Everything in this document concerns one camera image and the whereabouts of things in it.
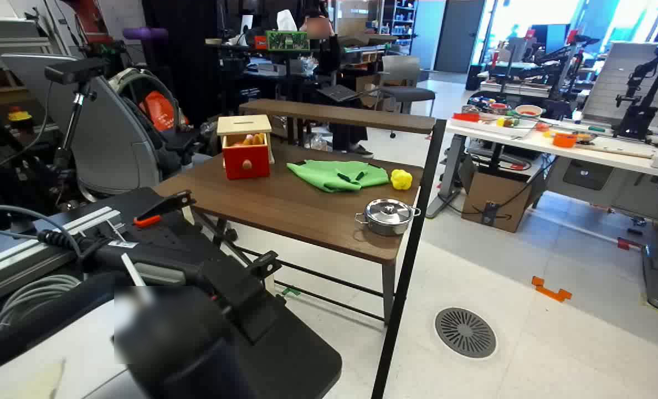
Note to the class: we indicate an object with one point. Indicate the small black robot arm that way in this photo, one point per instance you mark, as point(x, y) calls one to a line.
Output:
point(640, 112)

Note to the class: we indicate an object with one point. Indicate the black slanted frame pole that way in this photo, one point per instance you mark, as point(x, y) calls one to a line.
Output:
point(409, 263)

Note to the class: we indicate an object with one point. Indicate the round floor drain grate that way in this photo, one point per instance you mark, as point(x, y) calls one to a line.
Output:
point(467, 332)

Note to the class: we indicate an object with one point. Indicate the orange tape floor marker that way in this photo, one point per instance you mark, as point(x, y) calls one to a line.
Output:
point(544, 289)

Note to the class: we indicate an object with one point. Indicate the shiny steel pot lid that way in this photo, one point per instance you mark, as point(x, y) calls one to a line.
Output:
point(389, 212)

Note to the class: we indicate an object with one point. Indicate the wooden box with red drawer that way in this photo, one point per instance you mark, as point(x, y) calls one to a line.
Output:
point(245, 145)

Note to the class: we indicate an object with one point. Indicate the green cloth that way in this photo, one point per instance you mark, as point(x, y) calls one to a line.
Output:
point(338, 175)

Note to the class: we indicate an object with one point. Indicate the steel pot with handles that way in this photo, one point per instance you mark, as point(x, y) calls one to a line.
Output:
point(387, 231)

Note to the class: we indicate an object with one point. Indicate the cardboard box under table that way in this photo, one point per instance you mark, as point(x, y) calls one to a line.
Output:
point(496, 201)

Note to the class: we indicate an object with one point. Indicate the white work table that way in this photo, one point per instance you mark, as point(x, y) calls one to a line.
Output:
point(634, 166)

